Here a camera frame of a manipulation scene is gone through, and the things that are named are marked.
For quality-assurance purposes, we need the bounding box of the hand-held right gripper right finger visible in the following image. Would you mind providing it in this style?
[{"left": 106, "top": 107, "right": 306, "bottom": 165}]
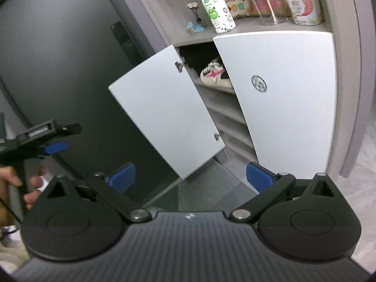
[{"left": 227, "top": 161, "right": 338, "bottom": 223}]

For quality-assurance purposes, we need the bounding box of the small flower ornament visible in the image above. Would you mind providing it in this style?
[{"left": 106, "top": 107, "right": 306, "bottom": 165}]
[{"left": 187, "top": 2, "right": 206, "bottom": 27}]

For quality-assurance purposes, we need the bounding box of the white cloth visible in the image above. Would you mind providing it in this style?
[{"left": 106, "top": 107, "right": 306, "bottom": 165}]
[{"left": 0, "top": 226, "right": 28, "bottom": 263}]

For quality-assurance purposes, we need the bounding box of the black cable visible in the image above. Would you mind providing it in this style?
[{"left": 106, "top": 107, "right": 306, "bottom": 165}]
[{"left": 0, "top": 198, "right": 23, "bottom": 224}]

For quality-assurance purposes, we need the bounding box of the white cabinet door with emblem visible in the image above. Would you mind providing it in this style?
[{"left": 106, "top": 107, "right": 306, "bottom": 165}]
[{"left": 213, "top": 32, "right": 338, "bottom": 180}]

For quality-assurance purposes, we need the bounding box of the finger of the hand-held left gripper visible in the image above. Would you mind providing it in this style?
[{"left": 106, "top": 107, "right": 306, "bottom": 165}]
[
  {"left": 59, "top": 123, "right": 82, "bottom": 137},
  {"left": 38, "top": 142, "right": 68, "bottom": 156}
]

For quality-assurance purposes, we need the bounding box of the dark grey door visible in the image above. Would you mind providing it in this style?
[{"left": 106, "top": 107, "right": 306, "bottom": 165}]
[{"left": 0, "top": 0, "right": 183, "bottom": 206}]

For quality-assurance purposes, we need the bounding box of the cartoon mouse wooden ornament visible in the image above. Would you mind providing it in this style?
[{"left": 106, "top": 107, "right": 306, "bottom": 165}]
[{"left": 222, "top": 0, "right": 253, "bottom": 20}]

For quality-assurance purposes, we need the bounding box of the grey shoe cabinet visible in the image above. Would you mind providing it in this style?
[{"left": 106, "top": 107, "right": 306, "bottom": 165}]
[{"left": 112, "top": 0, "right": 368, "bottom": 180}]

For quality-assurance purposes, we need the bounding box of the dark grey floor mat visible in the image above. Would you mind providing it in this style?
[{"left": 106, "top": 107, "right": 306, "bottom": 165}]
[{"left": 141, "top": 160, "right": 260, "bottom": 212}]

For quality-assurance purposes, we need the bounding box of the round grey emblem sticker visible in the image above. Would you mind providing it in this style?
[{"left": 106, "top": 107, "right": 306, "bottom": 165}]
[{"left": 251, "top": 75, "right": 268, "bottom": 93}]

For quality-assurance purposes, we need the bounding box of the small blue ornament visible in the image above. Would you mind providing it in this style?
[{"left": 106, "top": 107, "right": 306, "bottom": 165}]
[{"left": 186, "top": 21, "right": 206, "bottom": 35}]

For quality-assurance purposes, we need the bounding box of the white bottle with green label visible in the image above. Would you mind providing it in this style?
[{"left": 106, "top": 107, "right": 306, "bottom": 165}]
[{"left": 196, "top": 0, "right": 237, "bottom": 34}]

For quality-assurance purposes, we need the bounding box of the pink and white sneaker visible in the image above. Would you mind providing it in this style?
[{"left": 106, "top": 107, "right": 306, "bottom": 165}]
[{"left": 200, "top": 58, "right": 234, "bottom": 89}]

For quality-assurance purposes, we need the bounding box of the person's left hand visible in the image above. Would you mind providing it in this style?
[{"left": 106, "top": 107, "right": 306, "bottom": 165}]
[{"left": 0, "top": 165, "right": 49, "bottom": 228}]

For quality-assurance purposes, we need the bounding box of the plain white cabinet door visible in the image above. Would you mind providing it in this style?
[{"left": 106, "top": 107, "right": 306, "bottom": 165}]
[{"left": 108, "top": 44, "right": 226, "bottom": 180}]

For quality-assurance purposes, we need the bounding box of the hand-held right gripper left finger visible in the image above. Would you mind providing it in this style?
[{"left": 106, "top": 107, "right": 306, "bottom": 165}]
[{"left": 38, "top": 162, "right": 152, "bottom": 223}]

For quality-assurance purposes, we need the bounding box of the clear container with pink label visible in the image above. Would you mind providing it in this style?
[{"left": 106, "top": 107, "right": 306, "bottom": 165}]
[{"left": 278, "top": 0, "right": 325, "bottom": 26}]

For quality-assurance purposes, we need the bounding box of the clear container with white lid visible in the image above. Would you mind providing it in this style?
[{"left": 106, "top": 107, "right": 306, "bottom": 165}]
[{"left": 244, "top": 0, "right": 290, "bottom": 26}]

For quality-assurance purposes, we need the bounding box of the black door lock panel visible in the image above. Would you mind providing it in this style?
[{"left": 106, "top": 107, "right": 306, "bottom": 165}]
[{"left": 110, "top": 20, "right": 134, "bottom": 46}]

